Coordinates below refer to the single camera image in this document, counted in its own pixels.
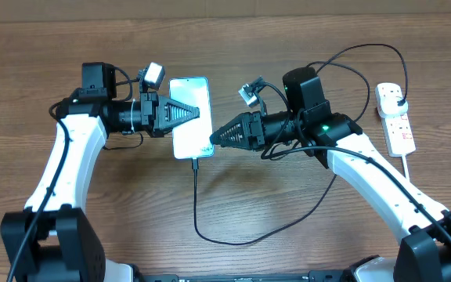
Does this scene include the blue Galaxy smartphone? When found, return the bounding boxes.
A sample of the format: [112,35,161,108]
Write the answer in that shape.
[169,77,215,159]

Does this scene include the black USB charging cable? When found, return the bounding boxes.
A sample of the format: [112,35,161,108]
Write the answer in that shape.
[190,42,410,247]

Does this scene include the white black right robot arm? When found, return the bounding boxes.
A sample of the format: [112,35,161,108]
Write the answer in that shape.
[210,67,451,282]

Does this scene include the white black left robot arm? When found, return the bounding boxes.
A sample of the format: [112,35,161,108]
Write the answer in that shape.
[0,62,202,281]

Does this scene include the white charger plug adapter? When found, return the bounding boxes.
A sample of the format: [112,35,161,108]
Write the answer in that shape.
[377,96,409,118]

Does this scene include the white power strip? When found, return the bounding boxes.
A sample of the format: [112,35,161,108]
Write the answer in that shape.
[374,82,416,157]

